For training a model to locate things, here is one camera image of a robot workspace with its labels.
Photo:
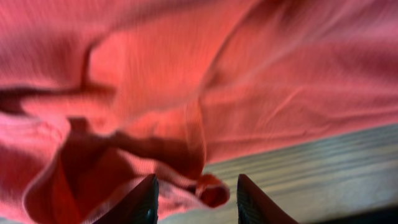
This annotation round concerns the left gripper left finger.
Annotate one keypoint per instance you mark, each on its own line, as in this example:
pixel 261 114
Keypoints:
pixel 139 206

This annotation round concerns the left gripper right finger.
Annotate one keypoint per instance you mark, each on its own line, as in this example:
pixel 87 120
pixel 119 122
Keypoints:
pixel 255 207

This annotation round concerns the red printed t-shirt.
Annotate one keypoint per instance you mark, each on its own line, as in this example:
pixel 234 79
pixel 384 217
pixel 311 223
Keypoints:
pixel 98 94

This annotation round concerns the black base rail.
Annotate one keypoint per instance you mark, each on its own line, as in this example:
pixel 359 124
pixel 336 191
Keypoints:
pixel 386 215

